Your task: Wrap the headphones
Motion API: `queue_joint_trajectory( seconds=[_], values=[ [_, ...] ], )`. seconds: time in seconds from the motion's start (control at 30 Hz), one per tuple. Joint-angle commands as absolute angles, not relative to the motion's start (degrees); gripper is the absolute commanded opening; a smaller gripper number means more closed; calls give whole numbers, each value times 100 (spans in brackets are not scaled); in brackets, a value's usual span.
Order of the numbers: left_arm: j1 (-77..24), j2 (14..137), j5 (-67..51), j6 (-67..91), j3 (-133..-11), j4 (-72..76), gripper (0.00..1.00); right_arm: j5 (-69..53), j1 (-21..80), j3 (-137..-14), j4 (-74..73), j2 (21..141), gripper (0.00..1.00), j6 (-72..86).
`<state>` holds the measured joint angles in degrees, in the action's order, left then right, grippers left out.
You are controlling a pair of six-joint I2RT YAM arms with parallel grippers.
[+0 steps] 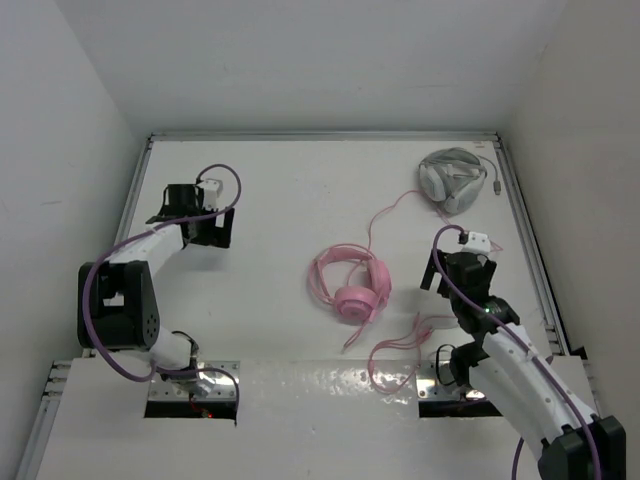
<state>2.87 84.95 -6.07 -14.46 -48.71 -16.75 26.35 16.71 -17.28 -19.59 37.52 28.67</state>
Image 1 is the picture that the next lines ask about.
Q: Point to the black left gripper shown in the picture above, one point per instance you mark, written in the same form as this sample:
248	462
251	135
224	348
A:
216	236

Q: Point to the metal base plate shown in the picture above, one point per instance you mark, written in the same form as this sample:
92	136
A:
434	383
213	382

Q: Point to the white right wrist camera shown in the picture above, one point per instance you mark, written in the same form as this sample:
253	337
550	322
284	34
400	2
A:
475	242

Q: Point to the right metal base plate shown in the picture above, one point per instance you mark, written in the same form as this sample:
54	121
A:
434	383

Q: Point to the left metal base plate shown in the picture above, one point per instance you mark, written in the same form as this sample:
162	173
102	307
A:
213	382

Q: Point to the white grey headphones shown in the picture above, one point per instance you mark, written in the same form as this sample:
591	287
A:
452	178

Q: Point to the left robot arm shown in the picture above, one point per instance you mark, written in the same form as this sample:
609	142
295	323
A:
118	313

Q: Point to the aluminium table frame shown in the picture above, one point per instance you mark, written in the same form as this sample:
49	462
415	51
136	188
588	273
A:
299	195

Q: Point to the white front board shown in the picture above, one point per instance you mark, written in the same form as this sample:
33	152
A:
297	420

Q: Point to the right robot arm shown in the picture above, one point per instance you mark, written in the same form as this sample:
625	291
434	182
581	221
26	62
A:
567	438

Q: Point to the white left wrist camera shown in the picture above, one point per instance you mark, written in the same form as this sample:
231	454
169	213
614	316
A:
209	191

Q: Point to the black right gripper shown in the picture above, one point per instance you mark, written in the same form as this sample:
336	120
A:
429	272

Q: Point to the pink headphones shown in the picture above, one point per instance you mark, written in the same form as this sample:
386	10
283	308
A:
354	304

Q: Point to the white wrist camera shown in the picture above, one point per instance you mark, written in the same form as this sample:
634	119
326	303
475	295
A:
209	191
475	242

